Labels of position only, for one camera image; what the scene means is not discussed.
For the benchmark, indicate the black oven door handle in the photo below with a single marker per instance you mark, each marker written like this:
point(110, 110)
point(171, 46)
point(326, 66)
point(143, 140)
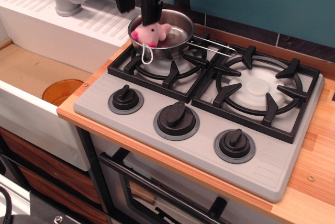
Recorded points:
point(116, 162)

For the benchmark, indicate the black left stove knob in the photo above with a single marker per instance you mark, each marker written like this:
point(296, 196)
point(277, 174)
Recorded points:
point(125, 101)

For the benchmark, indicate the black burner grate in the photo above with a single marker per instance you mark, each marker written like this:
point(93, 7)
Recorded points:
point(179, 78)
point(272, 96)

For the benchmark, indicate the black stove knob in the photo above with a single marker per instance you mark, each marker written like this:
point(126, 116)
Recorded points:
point(176, 122)
point(234, 146)
point(125, 101)

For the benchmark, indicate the black middle stove knob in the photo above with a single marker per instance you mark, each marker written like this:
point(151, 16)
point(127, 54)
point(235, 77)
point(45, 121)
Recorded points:
point(176, 122)

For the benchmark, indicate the black right stove knob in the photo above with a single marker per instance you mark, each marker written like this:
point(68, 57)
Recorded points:
point(234, 146)

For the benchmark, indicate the grey toy stove top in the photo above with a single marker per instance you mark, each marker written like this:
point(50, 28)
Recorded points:
point(266, 174)

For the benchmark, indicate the stainless steel pan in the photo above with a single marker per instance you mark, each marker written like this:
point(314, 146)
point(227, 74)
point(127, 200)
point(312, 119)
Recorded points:
point(178, 40)

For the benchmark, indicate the toy oven door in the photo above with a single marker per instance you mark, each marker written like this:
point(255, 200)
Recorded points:
point(146, 207)

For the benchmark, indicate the pink stuffed pig toy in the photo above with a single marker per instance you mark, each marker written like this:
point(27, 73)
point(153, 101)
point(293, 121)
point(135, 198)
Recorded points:
point(149, 36)

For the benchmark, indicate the black right burner grate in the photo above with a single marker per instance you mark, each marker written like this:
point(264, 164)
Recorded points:
point(272, 96)

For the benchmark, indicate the orange plastic bowl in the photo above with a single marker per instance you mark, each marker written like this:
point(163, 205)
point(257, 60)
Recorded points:
point(59, 91)

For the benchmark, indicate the black left burner grate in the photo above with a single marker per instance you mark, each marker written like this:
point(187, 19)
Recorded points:
point(179, 78)

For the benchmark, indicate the wooden drawer fronts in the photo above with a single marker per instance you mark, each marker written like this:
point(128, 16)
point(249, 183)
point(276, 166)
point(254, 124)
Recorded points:
point(60, 183)

